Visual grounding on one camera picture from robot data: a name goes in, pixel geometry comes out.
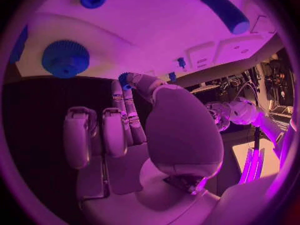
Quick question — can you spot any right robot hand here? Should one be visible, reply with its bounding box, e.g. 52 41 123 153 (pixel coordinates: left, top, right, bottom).
62 72 225 225

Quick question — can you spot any large blue gear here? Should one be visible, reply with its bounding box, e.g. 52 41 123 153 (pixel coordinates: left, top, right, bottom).
41 39 91 79

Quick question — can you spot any long blue cylinder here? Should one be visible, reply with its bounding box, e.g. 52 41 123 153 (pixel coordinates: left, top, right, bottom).
198 0 252 35

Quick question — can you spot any white cable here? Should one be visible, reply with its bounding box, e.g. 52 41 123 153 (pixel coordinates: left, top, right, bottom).
235 80 260 106

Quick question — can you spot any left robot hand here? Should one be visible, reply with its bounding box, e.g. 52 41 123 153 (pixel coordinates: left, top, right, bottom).
204 100 232 133

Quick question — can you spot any white task board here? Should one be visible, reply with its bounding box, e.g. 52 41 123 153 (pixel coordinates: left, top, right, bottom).
8 0 282 80

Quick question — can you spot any small blue gear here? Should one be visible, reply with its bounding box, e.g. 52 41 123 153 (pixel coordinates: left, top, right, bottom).
117 71 135 91

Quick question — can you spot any blue block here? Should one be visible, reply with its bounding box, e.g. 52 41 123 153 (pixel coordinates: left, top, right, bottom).
8 24 29 65

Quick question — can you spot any cluttered workshop rack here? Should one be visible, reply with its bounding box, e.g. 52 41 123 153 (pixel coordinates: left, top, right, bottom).
190 49 295 119

